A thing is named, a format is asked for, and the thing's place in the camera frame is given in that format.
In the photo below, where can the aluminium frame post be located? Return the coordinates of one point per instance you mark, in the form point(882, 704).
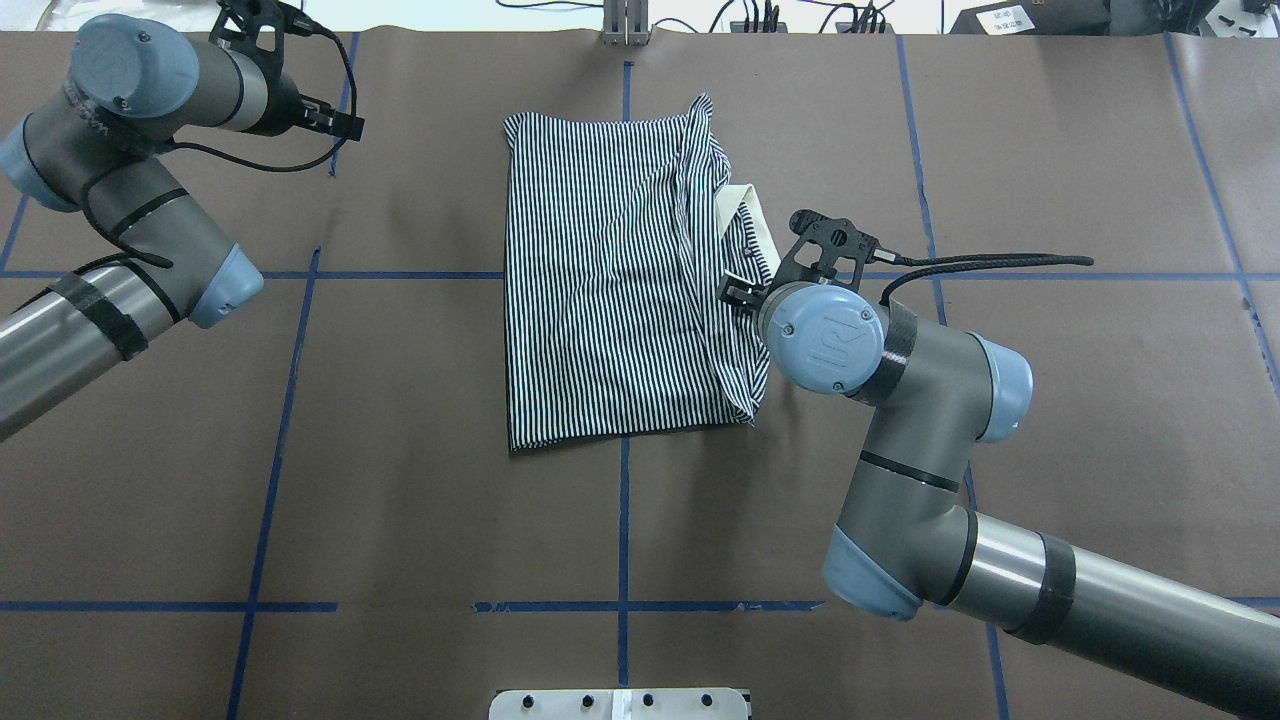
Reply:
point(626, 23)

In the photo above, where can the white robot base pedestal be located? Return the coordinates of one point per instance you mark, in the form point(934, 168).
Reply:
point(623, 703)

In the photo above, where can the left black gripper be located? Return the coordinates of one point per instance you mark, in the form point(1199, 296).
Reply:
point(286, 108)

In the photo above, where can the navy white striped polo shirt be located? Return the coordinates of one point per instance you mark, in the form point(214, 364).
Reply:
point(618, 236)

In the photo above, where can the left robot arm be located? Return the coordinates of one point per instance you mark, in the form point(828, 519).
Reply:
point(95, 149)

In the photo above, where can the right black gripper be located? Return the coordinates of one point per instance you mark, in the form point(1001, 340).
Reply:
point(736, 294)

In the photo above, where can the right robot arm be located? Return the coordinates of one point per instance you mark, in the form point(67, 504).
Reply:
point(902, 539)

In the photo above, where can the brown table mat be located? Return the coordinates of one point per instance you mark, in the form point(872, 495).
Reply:
point(311, 510)

